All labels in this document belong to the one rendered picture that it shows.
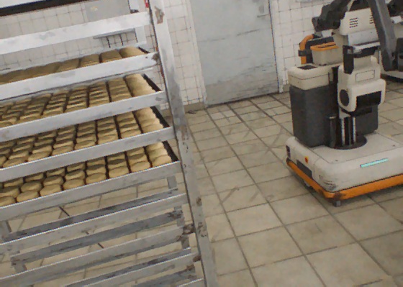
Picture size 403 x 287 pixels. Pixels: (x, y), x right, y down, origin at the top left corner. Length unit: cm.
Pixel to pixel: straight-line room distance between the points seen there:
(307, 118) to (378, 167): 53
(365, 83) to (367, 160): 47
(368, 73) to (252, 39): 292
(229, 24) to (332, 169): 307
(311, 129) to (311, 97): 22
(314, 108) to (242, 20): 272
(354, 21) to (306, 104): 60
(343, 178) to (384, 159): 28
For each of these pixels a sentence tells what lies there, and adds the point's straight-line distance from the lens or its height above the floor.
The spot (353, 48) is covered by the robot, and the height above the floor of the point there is 96.
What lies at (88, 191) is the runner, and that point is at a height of 96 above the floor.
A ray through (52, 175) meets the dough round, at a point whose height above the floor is 97.
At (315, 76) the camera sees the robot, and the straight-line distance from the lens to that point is 258.
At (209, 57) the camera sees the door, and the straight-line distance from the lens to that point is 508.
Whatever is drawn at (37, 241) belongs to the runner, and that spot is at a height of 87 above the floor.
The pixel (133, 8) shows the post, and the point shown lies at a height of 135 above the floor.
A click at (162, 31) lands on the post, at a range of 86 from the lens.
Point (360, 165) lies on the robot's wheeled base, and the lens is 252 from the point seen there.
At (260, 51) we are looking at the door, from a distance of 523.
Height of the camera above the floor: 133
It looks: 19 degrees down
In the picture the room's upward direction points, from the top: 11 degrees counter-clockwise
